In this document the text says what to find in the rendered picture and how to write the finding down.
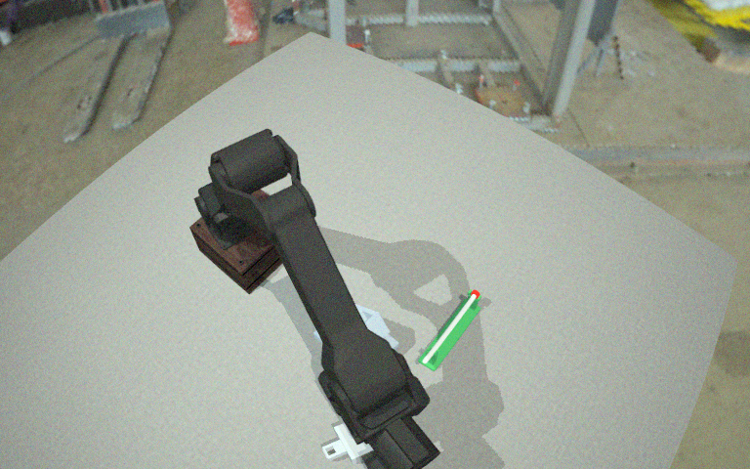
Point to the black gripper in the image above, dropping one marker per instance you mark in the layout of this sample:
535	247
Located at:
371	459

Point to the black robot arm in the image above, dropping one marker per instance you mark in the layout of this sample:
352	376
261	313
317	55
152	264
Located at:
370	382

